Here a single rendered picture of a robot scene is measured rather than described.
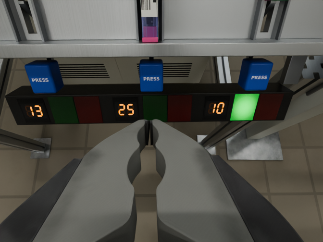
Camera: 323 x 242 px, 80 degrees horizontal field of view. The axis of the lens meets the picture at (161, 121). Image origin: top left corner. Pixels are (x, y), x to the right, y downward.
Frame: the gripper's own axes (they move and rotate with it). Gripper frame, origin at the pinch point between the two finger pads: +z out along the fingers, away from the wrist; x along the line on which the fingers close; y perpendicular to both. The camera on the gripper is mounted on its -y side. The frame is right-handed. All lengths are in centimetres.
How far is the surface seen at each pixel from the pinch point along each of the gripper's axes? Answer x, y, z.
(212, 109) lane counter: 7.4, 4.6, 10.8
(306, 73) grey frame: 21.7, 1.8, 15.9
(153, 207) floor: -1, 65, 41
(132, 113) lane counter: -2.4, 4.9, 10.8
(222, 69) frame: 23, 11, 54
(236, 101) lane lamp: 10.2, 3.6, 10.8
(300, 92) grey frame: 23.9, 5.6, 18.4
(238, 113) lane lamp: 10.7, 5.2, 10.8
